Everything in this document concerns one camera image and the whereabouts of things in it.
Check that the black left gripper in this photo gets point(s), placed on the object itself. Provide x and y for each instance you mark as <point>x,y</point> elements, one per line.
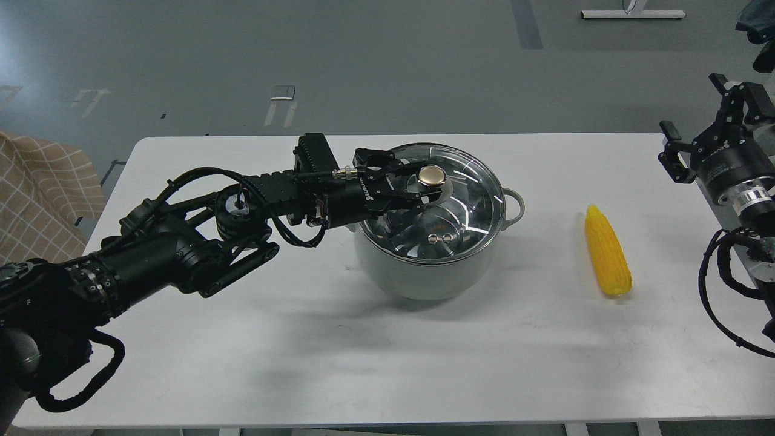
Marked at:
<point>351,195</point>

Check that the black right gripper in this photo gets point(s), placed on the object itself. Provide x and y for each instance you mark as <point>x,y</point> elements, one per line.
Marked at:
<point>725,156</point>

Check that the glass pot lid gold knob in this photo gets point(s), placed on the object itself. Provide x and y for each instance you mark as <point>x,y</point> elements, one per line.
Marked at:
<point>471,216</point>

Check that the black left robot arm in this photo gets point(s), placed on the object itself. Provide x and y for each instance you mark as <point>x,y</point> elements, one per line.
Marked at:
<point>208,228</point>

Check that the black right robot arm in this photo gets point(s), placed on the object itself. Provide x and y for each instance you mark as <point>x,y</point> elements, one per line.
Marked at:
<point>743,256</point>

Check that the grey steel cooking pot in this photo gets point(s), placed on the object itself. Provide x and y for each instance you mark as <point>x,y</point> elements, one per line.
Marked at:
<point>430,282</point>

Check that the yellow corn cob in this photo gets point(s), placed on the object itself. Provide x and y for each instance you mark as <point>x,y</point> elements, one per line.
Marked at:
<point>608,260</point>

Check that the dark object top right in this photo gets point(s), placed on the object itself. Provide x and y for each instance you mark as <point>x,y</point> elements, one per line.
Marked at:
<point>756,20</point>

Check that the white desk base bar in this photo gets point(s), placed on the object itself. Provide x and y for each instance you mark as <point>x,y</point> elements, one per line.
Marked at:
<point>633,10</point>

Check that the beige checkered cloth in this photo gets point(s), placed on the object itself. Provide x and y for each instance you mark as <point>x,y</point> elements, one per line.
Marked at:
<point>45,187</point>

